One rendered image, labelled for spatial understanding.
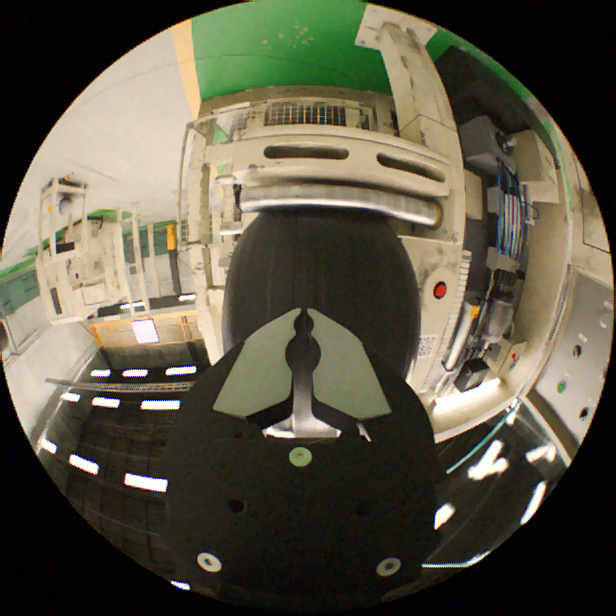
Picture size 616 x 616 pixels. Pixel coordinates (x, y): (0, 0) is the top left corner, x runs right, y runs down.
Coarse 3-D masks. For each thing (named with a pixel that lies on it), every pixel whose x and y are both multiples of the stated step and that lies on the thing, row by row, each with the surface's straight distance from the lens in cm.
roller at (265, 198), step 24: (240, 192) 32; (264, 192) 30; (288, 192) 29; (312, 192) 29; (336, 192) 29; (360, 192) 30; (384, 192) 33; (384, 216) 33; (408, 216) 34; (432, 216) 36
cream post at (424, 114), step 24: (384, 24) 101; (384, 48) 94; (408, 48) 85; (408, 72) 69; (432, 72) 78; (408, 96) 64; (432, 96) 65; (408, 120) 61; (432, 120) 58; (432, 144) 52; (456, 144) 59; (456, 168) 55; (408, 240) 51; (432, 264) 46; (456, 264) 51; (432, 288) 48; (432, 312) 50; (432, 360) 61
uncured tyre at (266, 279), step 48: (240, 240) 31; (288, 240) 25; (336, 240) 25; (384, 240) 28; (240, 288) 23; (288, 288) 21; (336, 288) 21; (384, 288) 23; (240, 336) 23; (384, 336) 23; (288, 432) 34; (336, 432) 34
